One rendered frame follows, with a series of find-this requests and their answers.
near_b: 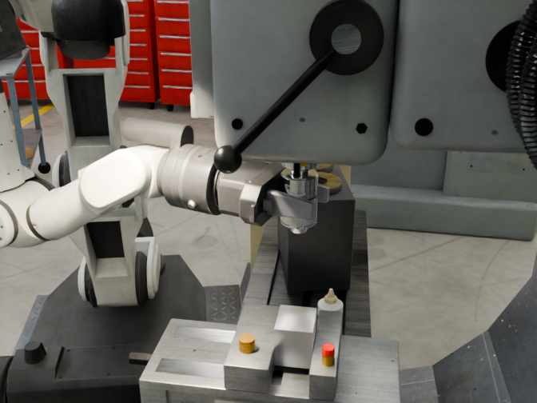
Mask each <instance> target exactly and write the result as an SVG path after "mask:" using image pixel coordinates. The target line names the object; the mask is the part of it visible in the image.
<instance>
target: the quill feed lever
mask: <svg viewBox="0 0 537 403"><path fill-rule="evenodd" d="M383 44H384V28H383V25H382V22H381V20H380V16H379V15H378V13H377V12H376V10H375V9H374V8H373V7H372V6H371V5H370V4H368V3H367V2H365V1H363V0H332V1H330V2H328V3H327V4H326V5H324V6H323V7H322V8H321V9H320V10H319V12H318V13H317V14H316V17H315V18H314V20H313V22H312V26H311V29H310V33H309V45H310V49H311V51H312V55H313V57H314V58H315V59H316V60H315V62H314V63H313V64H312V65H311V66H310V67H309V68H308V69H307V70H306V71H305V72H304V73H303V74H302V75H301V76H300V77H299V78H298V79H297V80H296V81H295V82H294V83H293V84H292V85H291V86H290V87H289V88H288V89H287V90H286V91H285V92H284V94H283V95H282V96H281V97H280V98H279V99H278V100H277V101H276V102H275V103H274V104H273V105H272V106H271V107H270V108H269V109H268V110H267V111H266V112H265V113H264V114H263V115H262V116H261V117H260V118H259V119H258V120H257V122H256V123H255V124H254V125H253V126H252V127H251V128H250V129H249V130H248V131H247V132H246V133H245V134H244V135H243V136H242V137H241V138H240V139H239V140H238V141H237V142H236V143H235V144H234V145H233V146H230V145H226V146H221V147H220V148H218V149H217V151H216V152H215V154H214V156H213V162H214V165H215V166H216V168H217V169H218V170H219V171H220V172H222V173H223V174H232V173H234V172H236V171H237V170H238V169H239V168H240V167H241V163H242V156H241V154H242V153H243V152H244V151H245V150H246V149H247V148H248V147H249V146H250V145H251V144H252V143H253V142H254V141H255V140H256V139H257V138H258V137H259V136H260V135H261V134H262V133H263V132H264V130H265V129H266V128H267V127H268V126H269V125H270V124H271V123H272V122H273V121H274V120H275V119H276V118H277V117H278V116H279V115H280V114H281V113H282V112H283V111H284V110H285V109H286V108H287V107H288V106H289V105H290V104H291V103H292V102H293V101H294V100H295V99H296V98H297V97H298V96H299V95H300V94H301V93H302V92H303V91H304V90H305V89H306V88H307V87H308V86H309V85H310V84H311V83H312V82H313V81H314V80H315V79H316V78H317V76H318V75H319V74H320V73H321V72H322V71H323V70H324V69H326V70H327V71H329V72H331V73H334V74H339V75H353V74H358V73H360V72H362V71H364V70H366V69H367V68H368V67H369V66H371V65H372V64H373V63H374V62H375V60H376V59H377V58H378V57H379V55H380V52H381V50H382V48H383Z"/></svg>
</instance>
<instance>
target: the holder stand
mask: <svg viewBox="0 0 537 403"><path fill-rule="evenodd" d="M314 170H315V171H316V172H317V173H318V174H319V176H318V183H319V184H322V185H325V186H329V187H330V190H329V201H328V202H327V203H323V202H317V223H316V224H315V225H314V226H313V227H311V228H308V230H307V231H306V232H305V233H292V232H291V231H290V229H289V228H288V227H285V226H284V225H282V224H281V223H280V217H279V216H278V241H279V247H280V255H281V260H282V265H283V270H284V279H285V283H286V288H287V291H288V292H297V291H320V290H329V289H333V290H343V289H350V284H351V270H352V244H353V231H354V217H355V204H356V200H355V198H354V197H353V195H352V191H351V190H350V188H349V186H348V183H347V182H346V179H345V177H344V175H343V173H342V171H341V169H340V166H339V165H329V164H319V165H318V166H317V167H316V168H315V169H314Z"/></svg>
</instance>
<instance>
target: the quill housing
mask: <svg viewBox="0 0 537 403"><path fill-rule="evenodd" d="M330 1H332V0H210V11H211V34H212V56H213V101H214V124H215V138H216V143H217V146H218V148H220V147H221V146H226V145H230V146H233V145H234V144H235V143H236V142H237V141H238V140H239V139H240V138H241V137H242V136H243V135H244V134H245V133H246V132H247V131H248V130H249V129H250V128H251V127H252V126H253V125H254V124H255V123H256V122H257V120H258V119H259V118H260V117H261V116H262V115H263V114H264V113H265V112H266V111H267V110H268V109H269V108H270V107H271V106H272V105H273V104H274V103H275V102H276V101H277V100H278V99H279V98H280V97H281V96H282V95H283V94H284V92H285V91H286V90H287V89H288V88H289V87H290V86H291V85H292V84H293V83H294V82H295V81H296V80H297V79H298V78H299V77H300V76H301V75H302V74H303V73H304V72H305V71H306V70H307V69H308V68H309V67H310V66H311V65H312V64H313V63H314V62H315V60H316V59H315V58H314V57H313V55H312V51H311V49H310V45H309V33H310V29H311V26H312V22H313V20H314V18H315V17H316V14H317V13H318V12H319V10H320V9H321V8H322V7H323V6H324V5H326V4H327V3H328V2H330ZM363 1H365V2H367V3H368V4H370V5H371V6H372V7H373V8H374V9H375V10H376V12H377V13H378V15H379V16H380V20H381V22H382V25H383V28H384V44H383V48H382V50H381V52H380V55H379V57H378V58H377V59H376V60H375V62H374V63H373V64H372V65H371V66H369V67H368V68H367V69H366V70H364V71H362V72H360V73H358V74H353V75H339V74H334V73H331V72H329V71H327V70H326V69H324V70H323V71H322V72H321V73H320V74H319V75H318V76H317V78H316V79H315V80H314V81H313V82H312V83H311V84H310V85H309V86H308V87H307V88H306V89H305V90H304V91H303V92H302V93H301V94H300V95H299V96H298V97H297V98H296V99H295V100H294V101H293V102H292V103H291V104H290V105H289V106H288V107H287V108H286V109H285V110H284V111H283V112H282V113H281V114H280V115H279V116H278V117H277V118H276V119H275V120H274V121H273V122H272V123H271V124H270V125H269V126H268V127H267V128H266V129H265V130H264V132H263V133H262V134H261V135H260V136H259V137H258V138H257V139H256V140H255V141H254V142H253V143H252V144H251V145H250V146H249V147H248V148H247V149H246V150H245V151H244V152H243V153H242V154H241V156H242V161H253V162H291V163H309V164H329V165H347V166H365V165H370V164H372V163H373V162H376V161H377V160H378V159H380V158H381V157H382V155H383V154H384V152H385V150H386V147H387V144H388V131H389V122H390V111H391V100H392V81H393V71H394V61H395V50H396V31H397V21H398V10H399V0H363Z"/></svg>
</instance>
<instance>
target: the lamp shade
mask: <svg viewBox="0 0 537 403"><path fill-rule="evenodd" d="M51 14H52V20H53V27H54V37H55V38H57V39H61V40H67V41H98V40H106V39H112V38H120V37H122V36H125V35H126V31H125V13H124V6H123V4H122V2H121V0H53V1H52V6H51Z"/></svg>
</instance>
